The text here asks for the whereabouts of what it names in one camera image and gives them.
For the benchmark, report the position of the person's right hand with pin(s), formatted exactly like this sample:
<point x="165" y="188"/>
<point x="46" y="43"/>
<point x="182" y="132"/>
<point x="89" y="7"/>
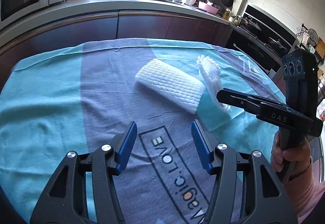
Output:
<point x="300" y="155"/>

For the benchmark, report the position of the teal grey tablecloth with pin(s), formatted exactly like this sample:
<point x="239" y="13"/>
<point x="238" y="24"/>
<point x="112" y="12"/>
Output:
<point x="79" y="98"/>

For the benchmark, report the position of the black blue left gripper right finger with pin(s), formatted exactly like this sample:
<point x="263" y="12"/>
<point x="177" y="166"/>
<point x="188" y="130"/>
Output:
<point x="264" y="199"/>

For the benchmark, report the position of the white foam net sleeve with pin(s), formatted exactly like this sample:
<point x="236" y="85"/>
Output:
<point x="172" y="83"/>

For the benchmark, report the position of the dark kitchen base cabinets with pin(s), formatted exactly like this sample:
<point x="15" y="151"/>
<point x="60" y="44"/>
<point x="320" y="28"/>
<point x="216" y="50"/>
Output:
<point x="108" y="26"/>

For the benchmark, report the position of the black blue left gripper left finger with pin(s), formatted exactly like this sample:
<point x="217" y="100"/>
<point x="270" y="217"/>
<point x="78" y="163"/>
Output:
<point x="64" y="198"/>

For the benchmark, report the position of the black frying pan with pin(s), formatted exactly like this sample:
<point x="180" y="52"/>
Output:
<point x="228" y="3"/>

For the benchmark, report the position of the pink plastic basin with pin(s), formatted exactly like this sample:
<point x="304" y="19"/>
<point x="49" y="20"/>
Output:
<point x="207" y="8"/>

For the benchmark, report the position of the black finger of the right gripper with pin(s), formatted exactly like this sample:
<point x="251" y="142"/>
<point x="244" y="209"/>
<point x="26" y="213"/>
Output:
<point x="253" y="104"/>

